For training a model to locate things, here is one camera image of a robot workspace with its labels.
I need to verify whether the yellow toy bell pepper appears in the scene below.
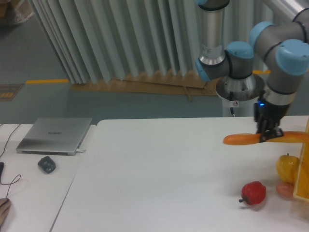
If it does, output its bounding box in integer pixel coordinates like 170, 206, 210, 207
276, 153, 299, 185

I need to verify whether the person's hand on mouse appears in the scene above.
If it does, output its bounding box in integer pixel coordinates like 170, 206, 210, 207
0, 198, 11, 226

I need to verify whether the black cable plug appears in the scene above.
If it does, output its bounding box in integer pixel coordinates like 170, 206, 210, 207
0, 162, 4, 173

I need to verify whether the orange toy baguette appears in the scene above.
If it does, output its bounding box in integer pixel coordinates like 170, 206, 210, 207
223, 131, 309, 145

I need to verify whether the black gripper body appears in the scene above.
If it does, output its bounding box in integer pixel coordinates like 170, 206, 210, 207
253, 98, 290, 124

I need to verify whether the brown toy egg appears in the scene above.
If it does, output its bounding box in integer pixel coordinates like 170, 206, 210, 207
276, 183, 294, 199

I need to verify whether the yellow wooden box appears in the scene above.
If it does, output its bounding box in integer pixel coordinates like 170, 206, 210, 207
293, 117, 309, 203

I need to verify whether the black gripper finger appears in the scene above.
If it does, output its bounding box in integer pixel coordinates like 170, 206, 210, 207
260, 122, 283, 142
256, 119, 268, 133

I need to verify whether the black thin cable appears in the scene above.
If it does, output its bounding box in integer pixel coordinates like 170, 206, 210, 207
0, 124, 22, 198

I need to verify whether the silver closed laptop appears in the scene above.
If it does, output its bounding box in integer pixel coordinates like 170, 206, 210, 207
16, 117, 92, 155

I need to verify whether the grey folding screen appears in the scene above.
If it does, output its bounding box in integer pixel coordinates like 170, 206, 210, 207
30, 0, 261, 84

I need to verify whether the brown cardboard sheet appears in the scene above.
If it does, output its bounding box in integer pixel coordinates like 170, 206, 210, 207
71, 71, 219, 100

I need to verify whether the red toy bell pepper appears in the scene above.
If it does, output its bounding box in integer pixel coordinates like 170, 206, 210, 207
239, 181, 266, 205

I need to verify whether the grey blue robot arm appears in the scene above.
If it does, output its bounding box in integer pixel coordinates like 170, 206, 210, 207
196, 0, 309, 145

